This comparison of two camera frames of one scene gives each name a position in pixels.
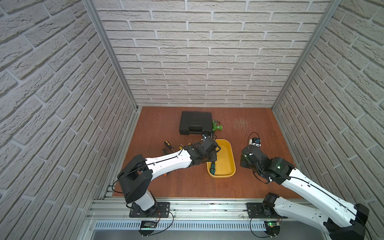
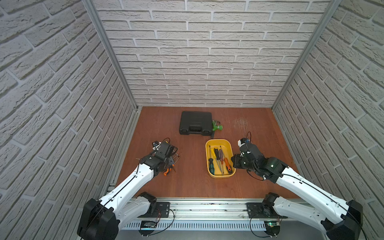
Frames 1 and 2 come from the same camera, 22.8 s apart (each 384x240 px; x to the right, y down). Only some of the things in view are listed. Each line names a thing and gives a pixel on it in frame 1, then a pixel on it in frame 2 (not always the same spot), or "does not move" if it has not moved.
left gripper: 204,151 → 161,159
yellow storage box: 225,165 does not move
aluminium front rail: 195,210 does not move
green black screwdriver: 212,169 does not move
